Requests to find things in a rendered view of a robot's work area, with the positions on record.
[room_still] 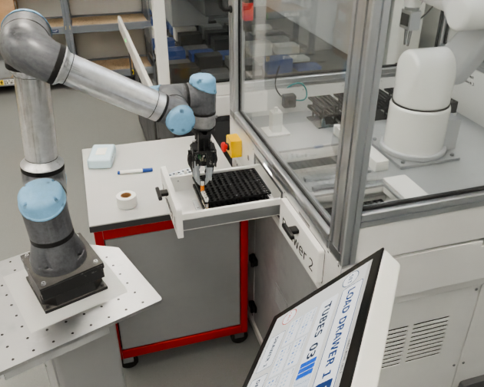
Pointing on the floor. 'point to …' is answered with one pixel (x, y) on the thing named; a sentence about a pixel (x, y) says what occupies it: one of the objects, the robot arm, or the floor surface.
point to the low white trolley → (169, 253)
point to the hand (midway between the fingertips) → (202, 180)
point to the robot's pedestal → (62, 378)
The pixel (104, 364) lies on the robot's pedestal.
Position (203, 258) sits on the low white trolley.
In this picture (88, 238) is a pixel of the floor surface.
